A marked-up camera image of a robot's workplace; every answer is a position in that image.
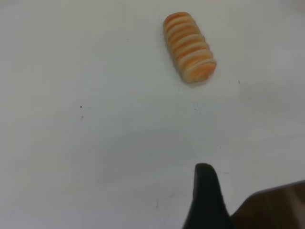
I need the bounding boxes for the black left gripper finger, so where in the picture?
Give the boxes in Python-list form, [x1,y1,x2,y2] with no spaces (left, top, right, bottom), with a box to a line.
[182,163,235,229]

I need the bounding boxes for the striped orange cream bread roll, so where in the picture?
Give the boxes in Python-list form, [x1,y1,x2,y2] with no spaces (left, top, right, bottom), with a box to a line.
[163,11,218,84]

